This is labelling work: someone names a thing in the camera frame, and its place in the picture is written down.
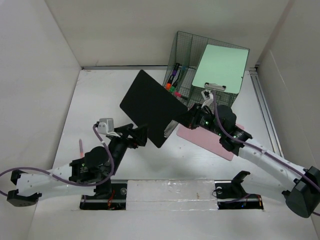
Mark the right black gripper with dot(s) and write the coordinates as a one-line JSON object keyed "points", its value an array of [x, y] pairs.
{"points": [[190, 119]]}

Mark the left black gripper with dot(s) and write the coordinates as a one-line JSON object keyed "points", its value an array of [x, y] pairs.
{"points": [[139, 135]]}

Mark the pink clipboard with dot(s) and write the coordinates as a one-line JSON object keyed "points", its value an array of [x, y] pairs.
{"points": [[204, 139]]}

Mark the pink highlighter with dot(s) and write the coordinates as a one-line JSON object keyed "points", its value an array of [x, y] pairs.
{"points": [[177, 94]]}

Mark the black clipboard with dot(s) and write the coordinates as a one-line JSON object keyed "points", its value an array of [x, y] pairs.
{"points": [[148, 103]]}

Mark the orange highlighter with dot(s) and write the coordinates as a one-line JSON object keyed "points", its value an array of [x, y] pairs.
{"points": [[169, 82]]}

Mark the green clipboard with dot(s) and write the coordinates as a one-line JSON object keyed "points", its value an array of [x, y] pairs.
{"points": [[221, 68]]}

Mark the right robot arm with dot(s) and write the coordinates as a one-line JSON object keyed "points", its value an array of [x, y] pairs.
{"points": [[301, 192]]}

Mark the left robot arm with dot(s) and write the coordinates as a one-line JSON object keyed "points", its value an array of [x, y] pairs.
{"points": [[89, 175]]}

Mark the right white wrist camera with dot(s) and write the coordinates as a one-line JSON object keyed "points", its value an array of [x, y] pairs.
{"points": [[208, 98]]}

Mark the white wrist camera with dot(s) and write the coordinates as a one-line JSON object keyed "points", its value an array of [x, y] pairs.
{"points": [[105, 126], [208, 98]]}

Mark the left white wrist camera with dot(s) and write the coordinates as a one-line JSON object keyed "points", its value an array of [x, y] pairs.
{"points": [[105, 126]]}

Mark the green wire mesh organizer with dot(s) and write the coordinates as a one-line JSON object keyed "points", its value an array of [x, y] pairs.
{"points": [[187, 49]]}

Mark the aluminium rail back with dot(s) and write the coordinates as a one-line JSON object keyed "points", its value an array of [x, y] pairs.
{"points": [[125, 67]]}

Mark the aluminium rail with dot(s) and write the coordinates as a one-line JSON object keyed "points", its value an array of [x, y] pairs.
{"points": [[266, 114], [125, 67]]}

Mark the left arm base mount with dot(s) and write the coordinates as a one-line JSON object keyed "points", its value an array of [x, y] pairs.
{"points": [[113, 201]]}

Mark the aluminium rail right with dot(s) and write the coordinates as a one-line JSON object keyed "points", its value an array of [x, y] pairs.
{"points": [[266, 114]]}

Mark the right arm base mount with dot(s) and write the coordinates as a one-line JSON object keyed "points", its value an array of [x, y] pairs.
{"points": [[230, 194]]}

